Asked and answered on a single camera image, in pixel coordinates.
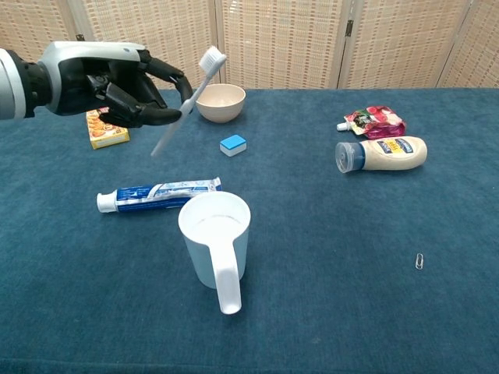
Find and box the white cup with handle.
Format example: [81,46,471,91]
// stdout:
[178,191,252,316]

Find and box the mayonnaise squeeze bottle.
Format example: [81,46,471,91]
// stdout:
[334,136,428,174]

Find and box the teal table cloth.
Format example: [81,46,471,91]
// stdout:
[0,88,499,374]

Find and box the yellow snack box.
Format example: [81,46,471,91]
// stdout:
[85,108,131,150]

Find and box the white toothbrush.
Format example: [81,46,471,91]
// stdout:
[150,45,228,157]

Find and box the blue white block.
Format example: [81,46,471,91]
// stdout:
[219,134,247,158]

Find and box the woven folding screen panel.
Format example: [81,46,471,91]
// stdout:
[338,0,475,90]
[0,0,99,98]
[214,0,350,90]
[68,0,221,91]
[436,0,499,90]

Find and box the blue white toothpaste tube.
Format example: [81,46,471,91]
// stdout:
[96,177,224,214]

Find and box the beige bowl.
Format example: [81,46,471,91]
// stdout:
[194,83,247,124]

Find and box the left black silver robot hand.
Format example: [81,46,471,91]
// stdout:
[37,41,195,129]

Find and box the red spout pouch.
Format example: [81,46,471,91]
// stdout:
[336,105,407,140]

